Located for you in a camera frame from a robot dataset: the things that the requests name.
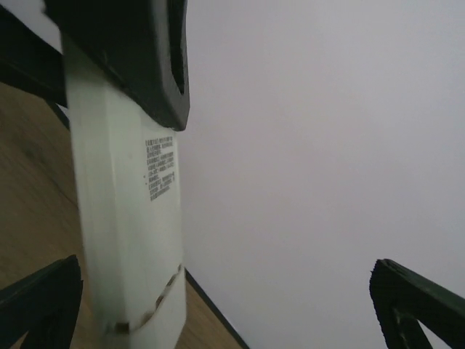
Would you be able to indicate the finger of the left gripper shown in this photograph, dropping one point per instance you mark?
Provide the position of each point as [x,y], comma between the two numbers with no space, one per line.
[141,45]

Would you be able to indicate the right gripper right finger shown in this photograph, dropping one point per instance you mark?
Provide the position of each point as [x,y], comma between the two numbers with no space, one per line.
[404,300]

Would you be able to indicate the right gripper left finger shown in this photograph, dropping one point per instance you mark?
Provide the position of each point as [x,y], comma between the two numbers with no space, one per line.
[42,308]

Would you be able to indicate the white remote control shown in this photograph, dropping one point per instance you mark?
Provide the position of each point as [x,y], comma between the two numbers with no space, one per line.
[127,181]

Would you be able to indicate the black aluminium frame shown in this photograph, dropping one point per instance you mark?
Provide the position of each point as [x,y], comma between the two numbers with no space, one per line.
[32,65]

